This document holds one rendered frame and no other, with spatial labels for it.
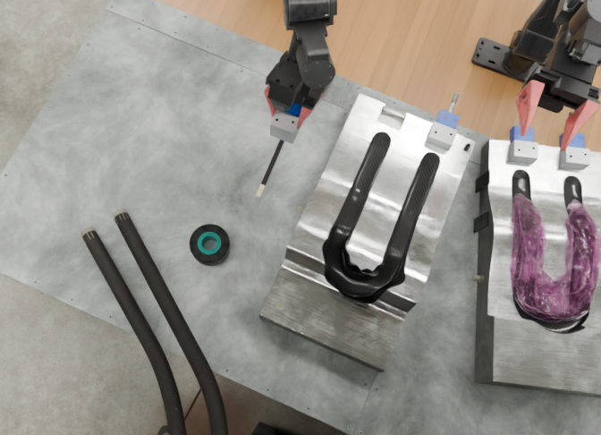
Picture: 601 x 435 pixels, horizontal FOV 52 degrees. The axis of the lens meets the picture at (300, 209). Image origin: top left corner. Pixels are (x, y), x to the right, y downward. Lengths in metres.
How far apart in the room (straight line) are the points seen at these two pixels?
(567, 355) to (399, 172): 0.46
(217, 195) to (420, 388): 0.57
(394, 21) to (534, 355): 0.80
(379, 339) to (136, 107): 0.72
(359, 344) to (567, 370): 0.38
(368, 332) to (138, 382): 1.06
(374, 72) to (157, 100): 0.49
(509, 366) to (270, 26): 0.90
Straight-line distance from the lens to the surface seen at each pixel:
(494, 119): 1.46
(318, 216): 1.16
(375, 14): 1.52
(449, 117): 1.31
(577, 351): 1.26
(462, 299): 1.31
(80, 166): 1.39
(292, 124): 1.18
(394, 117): 1.33
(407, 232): 1.21
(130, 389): 2.09
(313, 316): 1.19
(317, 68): 1.02
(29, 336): 2.19
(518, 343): 1.22
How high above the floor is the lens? 2.04
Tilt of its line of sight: 73 degrees down
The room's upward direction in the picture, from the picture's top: 8 degrees clockwise
